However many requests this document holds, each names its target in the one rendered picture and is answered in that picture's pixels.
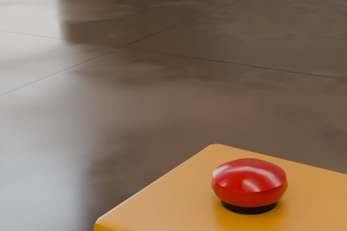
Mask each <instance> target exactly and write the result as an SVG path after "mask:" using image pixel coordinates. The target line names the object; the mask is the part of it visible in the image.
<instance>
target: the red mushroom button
mask: <svg viewBox="0 0 347 231"><path fill-rule="evenodd" d="M211 187H212V189H213V191H214V192H215V194H216V195H217V197H218V198H219V199H221V200H222V201H224V202H226V203H228V204H231V205H236V206H241V207H260V206H266V205H269V204H272V203H274V202H276V201H278V200H279V199H280V198H281V197H282V196H283V194H284V193H285V191H286V189H287V187H288V182H287V177H286V174H285V172H284V170H283V169H282V168H281V167H279V166H277V165H275V164H273V163H270V162H267V161H264V160H261V159H256V158H241V159H237V160H233V161H229V162H226V163H223V164H221V165H220V166H218V167H217V168H216V169H215V170H214V172H213V175H212V180H211Z"/></svg>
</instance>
